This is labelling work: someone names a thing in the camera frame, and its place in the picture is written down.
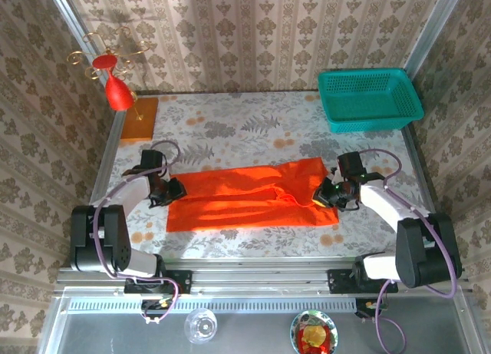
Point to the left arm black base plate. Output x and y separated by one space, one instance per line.
180 281

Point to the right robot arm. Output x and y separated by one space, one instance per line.
383 202

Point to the red goblet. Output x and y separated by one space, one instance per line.
115 94

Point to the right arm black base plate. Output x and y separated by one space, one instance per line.
337 281

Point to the floral table mat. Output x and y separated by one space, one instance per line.
253 120

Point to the clear drinking glass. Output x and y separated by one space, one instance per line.
200 326

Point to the orange wooden base board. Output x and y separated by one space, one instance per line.
140 127

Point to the patterned bowl with food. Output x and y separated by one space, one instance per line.
314 333

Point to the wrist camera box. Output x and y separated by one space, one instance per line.
151 160
350 163

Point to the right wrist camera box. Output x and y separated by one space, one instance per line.
350 163

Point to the teal plastic basket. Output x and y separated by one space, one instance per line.
368 96

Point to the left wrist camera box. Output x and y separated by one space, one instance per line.
151 160

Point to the aluminium rail beam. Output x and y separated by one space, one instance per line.
261 279

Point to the orange t-shirt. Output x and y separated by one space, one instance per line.
238 212

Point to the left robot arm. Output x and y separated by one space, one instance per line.
130 192

